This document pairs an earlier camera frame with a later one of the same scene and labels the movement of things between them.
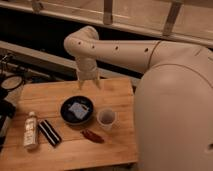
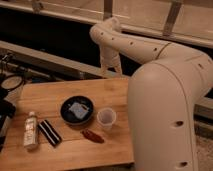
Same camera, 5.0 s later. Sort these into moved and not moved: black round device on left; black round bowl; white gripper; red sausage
Moved: white gripper
Not moved: red sausage; black round bowl; black round device on left
